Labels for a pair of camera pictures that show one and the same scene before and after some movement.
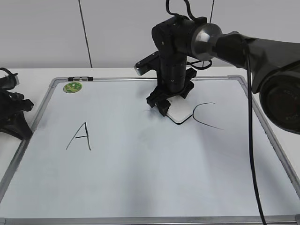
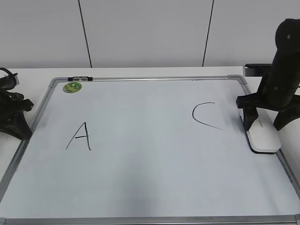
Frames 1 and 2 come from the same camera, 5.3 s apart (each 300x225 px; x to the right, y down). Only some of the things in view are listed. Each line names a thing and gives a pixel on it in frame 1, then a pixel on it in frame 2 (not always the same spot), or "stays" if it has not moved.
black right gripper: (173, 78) to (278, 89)
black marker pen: (80, 78) stays
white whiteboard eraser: (180, 109) to (262, 136)
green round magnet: (72, 87) stays
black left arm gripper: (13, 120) stays
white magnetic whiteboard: (98, 155) stays
